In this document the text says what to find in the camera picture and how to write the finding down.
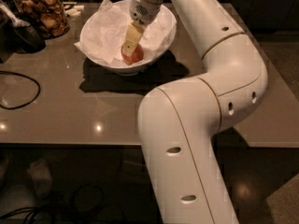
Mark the white paper liner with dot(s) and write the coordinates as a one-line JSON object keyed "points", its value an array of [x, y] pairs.
{"points": [[106, 31]]}

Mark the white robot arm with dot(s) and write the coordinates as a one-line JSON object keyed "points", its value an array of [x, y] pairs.
{"points": [[176, 121]]}

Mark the glass jar of dried chips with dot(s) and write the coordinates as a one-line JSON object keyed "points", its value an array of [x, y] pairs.
{"points": [[47, 15]]}

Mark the red apple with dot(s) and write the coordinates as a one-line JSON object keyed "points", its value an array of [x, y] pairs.
{"points": [[135, 57]]}

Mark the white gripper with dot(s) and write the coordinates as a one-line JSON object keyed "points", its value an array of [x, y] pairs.
{"points": [[144, 11]]}

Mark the black appliance with white handle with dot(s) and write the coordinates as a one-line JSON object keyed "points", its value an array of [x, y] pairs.
{"points": [[25, 37]]}

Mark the small white items behind jar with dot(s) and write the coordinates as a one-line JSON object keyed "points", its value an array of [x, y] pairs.
{"points": [[73, 9]]}

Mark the white bowl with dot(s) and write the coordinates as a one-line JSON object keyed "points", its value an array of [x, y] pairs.
{"points": [[130, 66]]}

